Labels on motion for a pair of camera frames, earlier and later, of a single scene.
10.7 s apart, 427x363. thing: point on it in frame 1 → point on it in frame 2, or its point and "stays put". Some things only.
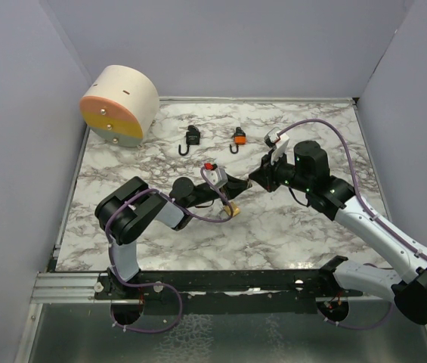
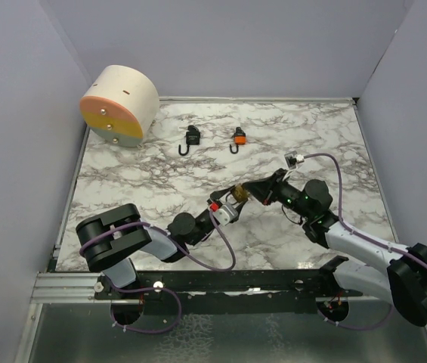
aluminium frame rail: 66,288 stays put
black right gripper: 264,175 → 267,190
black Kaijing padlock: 193,138 stays put
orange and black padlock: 239,138 stays put
